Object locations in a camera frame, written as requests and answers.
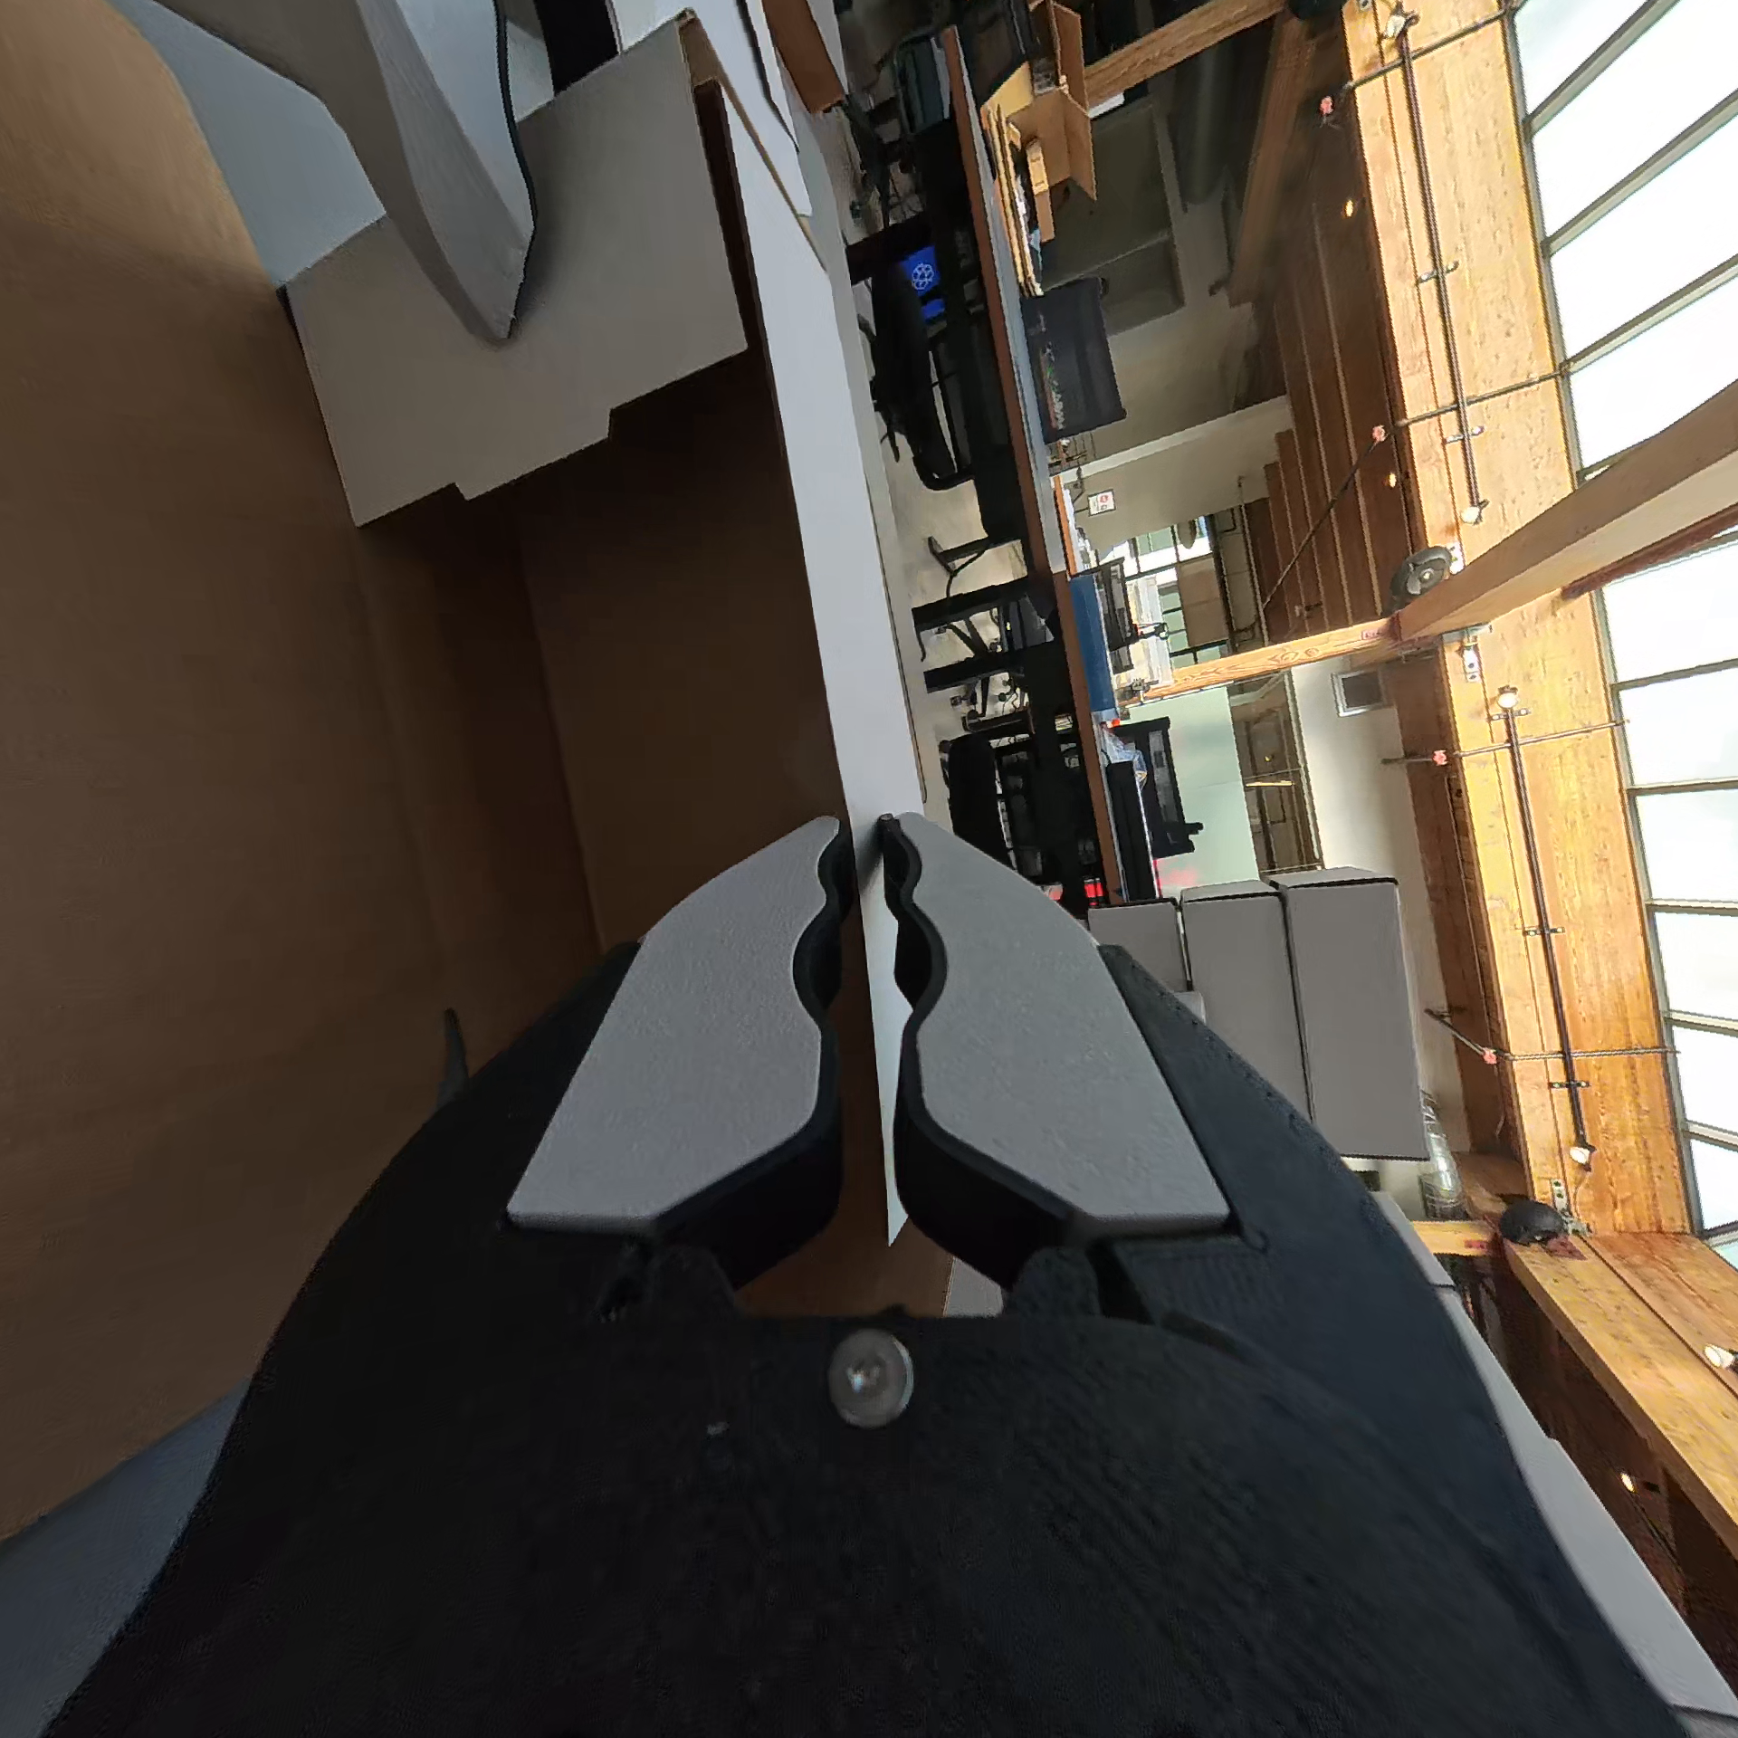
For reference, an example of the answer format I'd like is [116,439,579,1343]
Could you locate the white cardboard box brown inside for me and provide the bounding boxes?
[0,0,951,1544]

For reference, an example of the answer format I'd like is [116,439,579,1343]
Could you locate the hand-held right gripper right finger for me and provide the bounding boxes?
[878,812,1230,1316]

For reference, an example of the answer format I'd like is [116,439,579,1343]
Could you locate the grey desk black legs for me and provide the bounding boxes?
[910,536,1136,912]
[936,20,1087,601]

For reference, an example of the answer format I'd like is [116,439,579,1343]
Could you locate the stack of white boxes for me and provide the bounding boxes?
[1086,867,1441,1163]

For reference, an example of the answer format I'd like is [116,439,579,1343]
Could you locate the open brown cardboard box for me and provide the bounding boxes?
[981,0,1101,293]

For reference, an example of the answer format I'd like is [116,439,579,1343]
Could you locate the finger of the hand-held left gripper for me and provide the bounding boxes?
[356,0,535,342]

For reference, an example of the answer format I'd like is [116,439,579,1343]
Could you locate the flat black device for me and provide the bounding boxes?
[1107,716,1206,863]

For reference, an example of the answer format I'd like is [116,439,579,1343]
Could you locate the flat blue box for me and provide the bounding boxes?
[1067,567,1132,719]

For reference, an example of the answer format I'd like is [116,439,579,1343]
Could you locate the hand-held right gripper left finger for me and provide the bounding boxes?
[507,816,860,1289]

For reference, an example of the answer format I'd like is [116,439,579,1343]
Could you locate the tall paned window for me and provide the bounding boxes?
[1594,509,1738,1270]
[1509,0,1738,478]

